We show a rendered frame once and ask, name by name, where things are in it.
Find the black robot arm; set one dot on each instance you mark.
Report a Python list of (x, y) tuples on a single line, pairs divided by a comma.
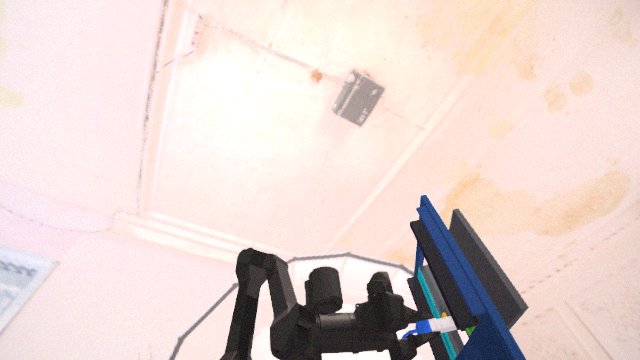
[(305, 332)]

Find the blue network cable plug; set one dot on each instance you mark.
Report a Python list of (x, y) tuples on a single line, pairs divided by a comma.
[(443, 325)]

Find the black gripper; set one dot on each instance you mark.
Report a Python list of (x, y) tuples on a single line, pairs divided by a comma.
[(399, 349)]

